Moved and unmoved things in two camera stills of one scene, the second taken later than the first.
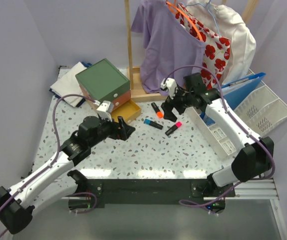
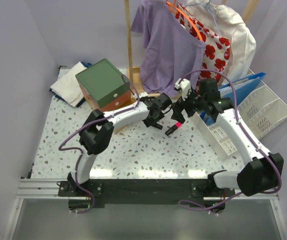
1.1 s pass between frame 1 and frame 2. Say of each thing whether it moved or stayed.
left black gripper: moved
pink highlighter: stayed
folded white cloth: stayed
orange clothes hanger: stayed
